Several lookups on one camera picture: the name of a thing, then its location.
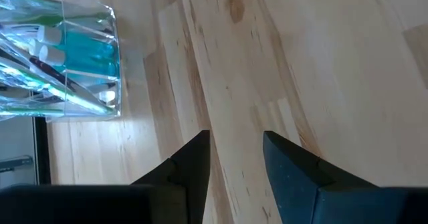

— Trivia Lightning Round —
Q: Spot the green toothbrush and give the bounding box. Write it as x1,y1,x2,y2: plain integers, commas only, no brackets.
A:
0,3,113,29
0,63,116,116

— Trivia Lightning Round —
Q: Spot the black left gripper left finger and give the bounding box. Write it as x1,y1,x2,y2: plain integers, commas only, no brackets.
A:
0,130,211,224

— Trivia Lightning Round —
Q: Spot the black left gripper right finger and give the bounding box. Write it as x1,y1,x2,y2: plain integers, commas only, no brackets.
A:
262,131,428,224

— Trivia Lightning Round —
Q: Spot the small blue mouthwash bottle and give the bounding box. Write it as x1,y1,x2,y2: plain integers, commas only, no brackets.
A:
38,45,120,84
35,25,118,56

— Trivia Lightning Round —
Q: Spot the clear acrylic organizer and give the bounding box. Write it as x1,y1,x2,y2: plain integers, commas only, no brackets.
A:
0,0,122,122

